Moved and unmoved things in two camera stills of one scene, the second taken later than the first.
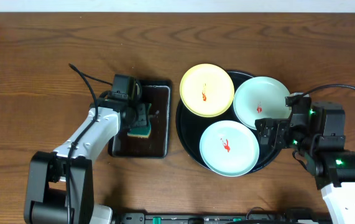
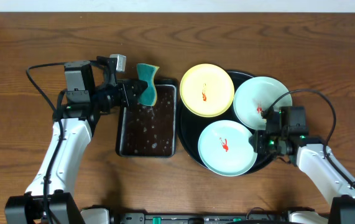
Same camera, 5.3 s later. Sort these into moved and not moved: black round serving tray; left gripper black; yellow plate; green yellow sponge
Moved: green yellow sponge; left gripper black
Not moved: yellow plate; black round serving tray
